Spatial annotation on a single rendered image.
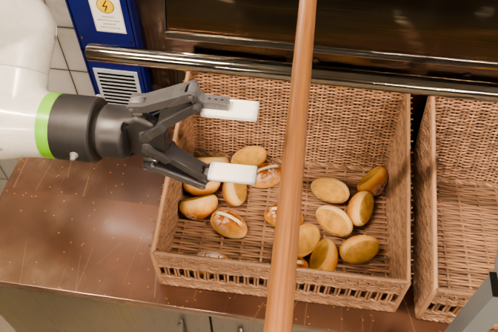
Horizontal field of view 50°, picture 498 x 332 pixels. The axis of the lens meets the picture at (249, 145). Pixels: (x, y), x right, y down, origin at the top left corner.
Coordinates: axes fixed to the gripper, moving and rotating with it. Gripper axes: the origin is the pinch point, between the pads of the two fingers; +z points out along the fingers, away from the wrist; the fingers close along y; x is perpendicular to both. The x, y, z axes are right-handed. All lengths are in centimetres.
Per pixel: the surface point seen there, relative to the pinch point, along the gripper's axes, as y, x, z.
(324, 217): 56, -25, 15
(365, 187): 56, -35, 25
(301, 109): -0.8, -6.7, 6.5
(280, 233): -0.6, 13.2, 5.5
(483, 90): 2.7, -17.5, 34.2
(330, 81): 3.4, -17.4, 10.8
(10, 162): 94, -57, -92
